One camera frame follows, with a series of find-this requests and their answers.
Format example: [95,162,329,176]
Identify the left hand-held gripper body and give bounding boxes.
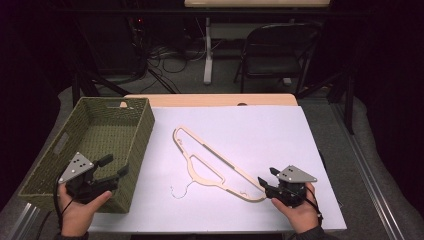
[58,151,105,205]

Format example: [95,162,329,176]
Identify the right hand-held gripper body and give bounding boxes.
[265,164,318,209]

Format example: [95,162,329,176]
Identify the green woven basket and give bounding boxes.
[18,96,156,215]

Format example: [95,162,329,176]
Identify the wooden clothes hanger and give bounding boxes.
[169,125,268,203]

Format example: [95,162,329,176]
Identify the person's right hand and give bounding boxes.
[270,196,321,235]

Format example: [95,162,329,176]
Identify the person's left hand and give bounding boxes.
[57,183,113,238]

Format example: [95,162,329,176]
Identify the white table sheet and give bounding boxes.
[88,104,348,235]

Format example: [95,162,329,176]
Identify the black metal stand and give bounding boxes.
[296,64,356,136]
[70,58,132,108]

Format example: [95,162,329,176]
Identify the light wooden table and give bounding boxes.
[123,93,299,108]

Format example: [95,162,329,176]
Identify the black folding chair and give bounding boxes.
[233,22,323,96]

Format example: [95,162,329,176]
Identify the white desk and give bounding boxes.
[183,0,331,86]

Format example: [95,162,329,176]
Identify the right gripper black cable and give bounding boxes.
[304,184,325,228]

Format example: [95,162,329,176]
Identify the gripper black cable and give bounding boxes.
[304,184,325,228]
[34,175,76,240]

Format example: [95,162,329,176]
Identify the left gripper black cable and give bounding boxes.
[34,175,76,240]

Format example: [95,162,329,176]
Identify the aluminium rail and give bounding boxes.
[329,99,406,240]
[6,202,42,240]

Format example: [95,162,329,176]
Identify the bundle of floor cables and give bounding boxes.
[139,41,208,95]

